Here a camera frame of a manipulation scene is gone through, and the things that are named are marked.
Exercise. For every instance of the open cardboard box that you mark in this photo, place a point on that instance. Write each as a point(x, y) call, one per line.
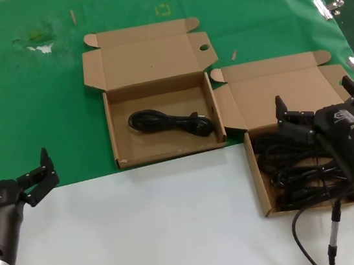
point(272, 84)
point(154, 60)

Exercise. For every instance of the green table cloth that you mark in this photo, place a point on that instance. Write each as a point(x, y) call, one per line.
point(30, 109)

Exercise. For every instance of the small wooden stick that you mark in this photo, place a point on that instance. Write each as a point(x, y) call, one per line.
point(234, 55)
point(73, 16)

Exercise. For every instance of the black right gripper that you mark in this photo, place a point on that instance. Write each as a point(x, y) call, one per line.
point(343, 133)

